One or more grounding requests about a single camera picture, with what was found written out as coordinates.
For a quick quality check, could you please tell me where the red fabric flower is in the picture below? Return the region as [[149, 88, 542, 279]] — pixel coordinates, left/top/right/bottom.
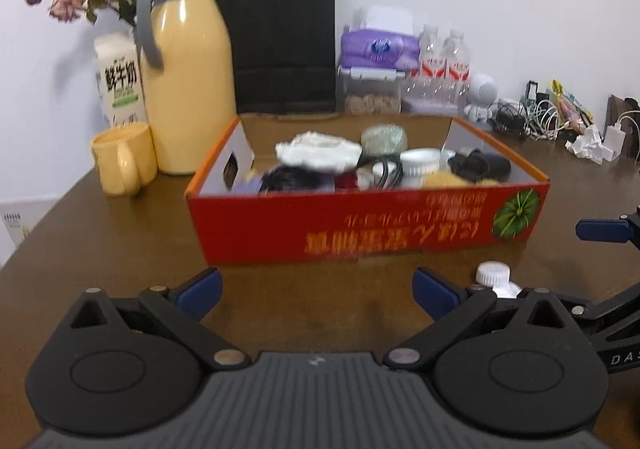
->
[[334, 171, 358, 190]]

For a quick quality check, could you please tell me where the crumpled white paper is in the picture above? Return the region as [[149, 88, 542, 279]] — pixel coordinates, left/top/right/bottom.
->
[[565, 125, 614, 165]]

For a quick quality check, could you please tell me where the white small pill bottle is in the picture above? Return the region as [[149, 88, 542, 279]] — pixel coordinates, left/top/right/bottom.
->
[[475, 261, 522, 299]]

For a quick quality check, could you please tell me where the white robot figurine speaker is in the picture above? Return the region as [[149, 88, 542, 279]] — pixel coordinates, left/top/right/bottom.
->
[[464, 73, 498, 123]]

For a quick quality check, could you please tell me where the white milk carton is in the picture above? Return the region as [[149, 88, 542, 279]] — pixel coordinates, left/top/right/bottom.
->
[[93, 32, 148, 128]]

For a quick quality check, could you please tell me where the clear container with seeds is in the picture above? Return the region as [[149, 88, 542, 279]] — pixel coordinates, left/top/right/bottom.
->
[[336, 66, 406, 114]]

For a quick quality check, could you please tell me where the purple tissue pack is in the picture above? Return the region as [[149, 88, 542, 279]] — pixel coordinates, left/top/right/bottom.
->
[[340, 5, 420, 72]]

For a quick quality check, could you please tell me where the red cardboard pumpkin box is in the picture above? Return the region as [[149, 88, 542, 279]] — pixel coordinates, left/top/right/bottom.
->
[[186, 113, 550, 265]]

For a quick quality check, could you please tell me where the purple fabric pouch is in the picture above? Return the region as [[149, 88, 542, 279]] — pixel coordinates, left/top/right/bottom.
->
[[231, 177, 335, 195]]

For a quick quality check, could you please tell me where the black charger cable bundle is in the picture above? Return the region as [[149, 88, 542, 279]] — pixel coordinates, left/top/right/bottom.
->
[[491, 100, 528, 136]]

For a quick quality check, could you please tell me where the yellow white plush toy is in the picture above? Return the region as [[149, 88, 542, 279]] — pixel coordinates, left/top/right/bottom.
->
[[422, 171, 500, 189]]

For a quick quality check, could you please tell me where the white power adapter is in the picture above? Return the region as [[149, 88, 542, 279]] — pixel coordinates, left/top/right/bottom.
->
[[603, 110, 639, 162]]

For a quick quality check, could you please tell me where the water bottle middle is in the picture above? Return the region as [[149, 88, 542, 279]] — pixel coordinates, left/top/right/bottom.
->
[[442, 29, 471, 106]]

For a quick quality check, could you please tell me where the black paper shopping bag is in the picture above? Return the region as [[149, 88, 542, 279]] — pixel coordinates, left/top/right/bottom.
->
[[216, 0, 336, 114]]

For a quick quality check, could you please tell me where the white ribbed bottle cap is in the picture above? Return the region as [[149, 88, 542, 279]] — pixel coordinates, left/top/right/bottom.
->
[[400, 148, 442, 178]]

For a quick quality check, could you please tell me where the water bottle left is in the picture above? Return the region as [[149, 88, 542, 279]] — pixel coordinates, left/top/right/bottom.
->
[[419, 24, 445, 98]]

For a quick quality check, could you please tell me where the colourful snack packet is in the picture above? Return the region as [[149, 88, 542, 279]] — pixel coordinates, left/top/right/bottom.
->
[[551, 80, 593, 134]]

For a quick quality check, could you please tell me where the yellow thermos jug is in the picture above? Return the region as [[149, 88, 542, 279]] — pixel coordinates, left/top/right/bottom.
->
[[136, 0, 236, 175]]

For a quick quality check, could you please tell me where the white cable bundle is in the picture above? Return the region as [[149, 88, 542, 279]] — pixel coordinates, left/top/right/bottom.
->
[[522, 98, 564, 142]]

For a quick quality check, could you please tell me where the yellow ceramic mug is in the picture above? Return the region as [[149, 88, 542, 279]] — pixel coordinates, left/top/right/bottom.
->
[[90, 123, 158, 197]]

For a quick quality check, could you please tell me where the water bottle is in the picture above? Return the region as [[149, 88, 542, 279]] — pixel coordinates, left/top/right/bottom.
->
[[442, 29, 471, 106], [419, 24, 445, 98]]

